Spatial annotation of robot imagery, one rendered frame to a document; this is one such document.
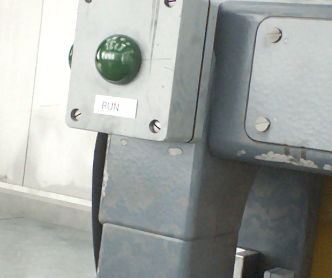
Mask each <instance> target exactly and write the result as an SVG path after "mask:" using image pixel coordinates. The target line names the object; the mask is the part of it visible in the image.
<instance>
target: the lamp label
mask: <svg viewBox="0 0 332 278"><path fill-rule="evenodd" d="M136 105H137V100H134V99H129V98H119V97H110V96H100V95H96V97H95V107H94V113H97V114H106V115H114V116H123V117H128V118H135V111H136Z"/></svg>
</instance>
